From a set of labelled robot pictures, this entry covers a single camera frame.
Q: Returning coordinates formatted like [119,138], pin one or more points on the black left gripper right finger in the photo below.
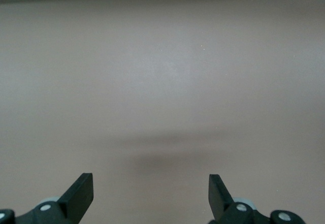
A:
[223,201]

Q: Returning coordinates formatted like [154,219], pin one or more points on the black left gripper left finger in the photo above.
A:
[76,198]

